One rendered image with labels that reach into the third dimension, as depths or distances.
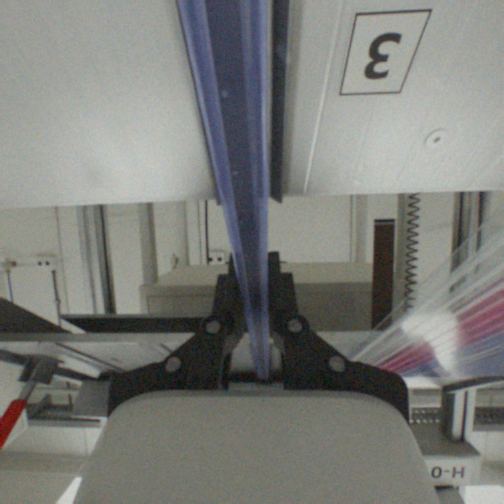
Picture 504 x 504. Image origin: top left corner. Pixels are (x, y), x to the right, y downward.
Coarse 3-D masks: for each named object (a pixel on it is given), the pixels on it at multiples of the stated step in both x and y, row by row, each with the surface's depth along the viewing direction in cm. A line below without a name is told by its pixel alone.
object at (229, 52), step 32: (192, 0) 4; (224, 0) 4; (256, 0) 4; (192, 32) 4; (224, 32) 4; (256, 32) 4; (192, 64) 4; (224, 64) 4; (256, 64) 4; (224, 96) 5; (256, 96) 5; (224, 128) 5; (256, 128) 5; (224, 160) 6; (256, 160) 6; (224, 192) 7; (256, 192) 7; (256, 224) 8; (256, 256) 9; (256, 288) 11; (256, 320) 15; (256, 352) 21
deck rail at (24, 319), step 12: (0, 300) 27; (0, 312) 27; (12, 312) 28; (24, 312) 30; (0, 324) 27; (12, 324) 28; (24, 324) 29; (36, 324) 31; (48, 324) 33; (0, 360) 27; (12, 360) 28; (24, 360) 29; (60, 372) 34; (72, 372) 37
